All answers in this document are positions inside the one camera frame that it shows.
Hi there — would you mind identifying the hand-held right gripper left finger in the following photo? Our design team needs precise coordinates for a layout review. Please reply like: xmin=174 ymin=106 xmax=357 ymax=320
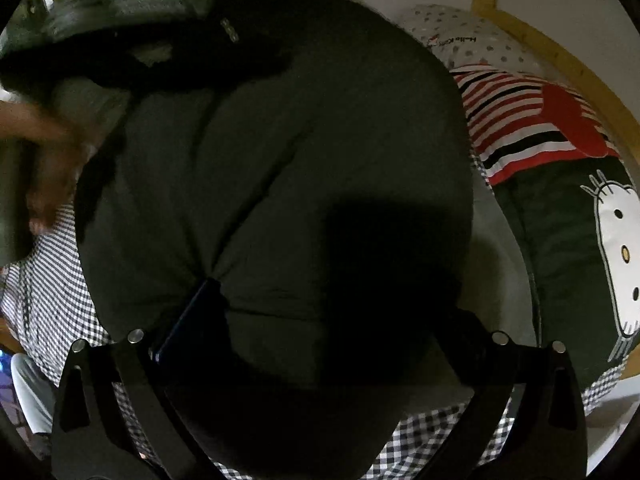
xmin=51 ymin=277 xmax=226 ymax=480

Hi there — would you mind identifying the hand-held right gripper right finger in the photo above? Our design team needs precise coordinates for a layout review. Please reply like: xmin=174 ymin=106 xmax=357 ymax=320
xmin=452 ymin=310 xmax=589 ymax=480

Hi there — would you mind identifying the black padded jacket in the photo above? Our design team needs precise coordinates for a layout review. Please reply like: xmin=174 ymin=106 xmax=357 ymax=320
xmin=0 ymin=0 xmax=477 ymax=480

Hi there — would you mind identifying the person's left hand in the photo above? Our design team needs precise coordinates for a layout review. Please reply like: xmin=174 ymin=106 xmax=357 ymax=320
xmin=0 ymin=100 xmax=101 ymax=237

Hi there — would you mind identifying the black white checkered bed sheet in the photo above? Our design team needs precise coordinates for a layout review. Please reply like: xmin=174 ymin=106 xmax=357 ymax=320
xmin=0 ymin=200 xmax=626 ymax=480

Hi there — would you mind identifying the black cartoon cat blanket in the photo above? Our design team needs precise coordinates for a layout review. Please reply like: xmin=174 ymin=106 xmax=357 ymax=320
xmin=450 ymin=65 xmax=640 ymax=379

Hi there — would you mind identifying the white polka dot pillow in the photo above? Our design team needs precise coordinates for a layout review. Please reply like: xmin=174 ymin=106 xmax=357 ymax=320
xmin=397 ymin=4 xmax=547 ymax=79

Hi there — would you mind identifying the wooden cabinet frame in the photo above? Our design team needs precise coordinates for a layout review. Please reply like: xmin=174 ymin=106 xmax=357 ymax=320
xmin=470 ymin=0 xmax=640 ymax=136

